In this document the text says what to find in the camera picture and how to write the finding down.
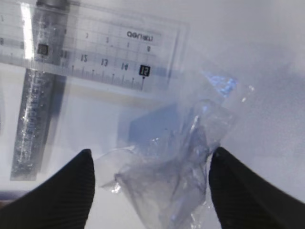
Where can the clear plastic sheet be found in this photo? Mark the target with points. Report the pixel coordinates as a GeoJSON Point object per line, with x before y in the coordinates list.
{"type": "Point", "coordinates": [166, 180]}

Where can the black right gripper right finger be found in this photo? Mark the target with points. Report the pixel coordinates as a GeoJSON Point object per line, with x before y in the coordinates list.
{"type": "Point", "coordinates": [244, 200]}

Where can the clear plastic ruler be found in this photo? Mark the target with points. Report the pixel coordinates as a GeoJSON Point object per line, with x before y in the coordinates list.
{"type": "Point", "coordinates": [129, 50]}

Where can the silver glitter pen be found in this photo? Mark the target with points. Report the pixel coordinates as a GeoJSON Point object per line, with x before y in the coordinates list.
{"type": "Point", "coordinates": [35, 100]}

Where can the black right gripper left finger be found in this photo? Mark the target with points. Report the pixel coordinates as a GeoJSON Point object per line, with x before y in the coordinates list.
{"type": "Point", "coordinates": [62, 202]}

